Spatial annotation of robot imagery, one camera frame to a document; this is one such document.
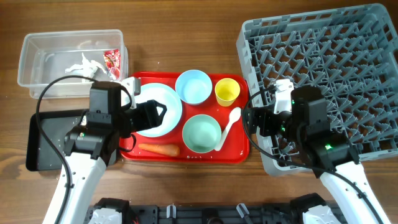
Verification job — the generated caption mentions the yellow plastic cup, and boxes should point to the yellow plastic cup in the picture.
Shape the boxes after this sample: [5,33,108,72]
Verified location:
[215,78,240,107]

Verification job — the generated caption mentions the clear plastic waste bin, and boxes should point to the clear plastic waste bin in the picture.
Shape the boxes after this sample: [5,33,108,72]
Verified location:
[17,29,129,98]

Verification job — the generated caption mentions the white plastic spoon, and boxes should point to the white plastic spoon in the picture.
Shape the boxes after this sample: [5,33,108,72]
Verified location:
[215,107,241,151]

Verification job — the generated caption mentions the grey plastic dishwasher rack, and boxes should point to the grey plastic dishwasher rack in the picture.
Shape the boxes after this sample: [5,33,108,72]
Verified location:
[236,4,397,161]

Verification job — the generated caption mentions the red snack wrapper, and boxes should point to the red snack wrapper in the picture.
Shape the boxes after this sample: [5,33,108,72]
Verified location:
[103,49,121,80]

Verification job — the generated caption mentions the black waste tray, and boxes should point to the black waste tray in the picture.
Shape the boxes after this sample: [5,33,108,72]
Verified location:
[25,110,120,180]

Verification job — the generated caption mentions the white tissue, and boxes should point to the white tissue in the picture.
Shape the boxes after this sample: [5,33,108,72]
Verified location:
[65,53,108,81]

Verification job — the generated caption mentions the mint green bowl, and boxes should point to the mint green bowl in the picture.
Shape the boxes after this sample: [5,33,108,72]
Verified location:
[182,114,221,154]

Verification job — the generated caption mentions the red plastic tray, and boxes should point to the red plastic tray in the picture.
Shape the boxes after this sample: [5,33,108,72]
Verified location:
[120,74,249,164]

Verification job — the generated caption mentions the orange carrot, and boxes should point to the orange carrot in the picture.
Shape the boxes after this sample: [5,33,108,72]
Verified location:
[138,144,180,157]

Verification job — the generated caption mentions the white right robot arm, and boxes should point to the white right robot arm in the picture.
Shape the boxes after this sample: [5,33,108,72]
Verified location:
[242,86,390,223]

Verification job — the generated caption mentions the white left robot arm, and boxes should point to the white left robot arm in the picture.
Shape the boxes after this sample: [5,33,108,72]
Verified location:
[44,81,167,223]

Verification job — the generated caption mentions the light blue plate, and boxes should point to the light blue plate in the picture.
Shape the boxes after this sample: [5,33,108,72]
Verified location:
[135,83,182,138]

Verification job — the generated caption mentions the light blue bowl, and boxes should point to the light blue bowl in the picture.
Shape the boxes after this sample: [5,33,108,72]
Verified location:
[175,70,213,105]

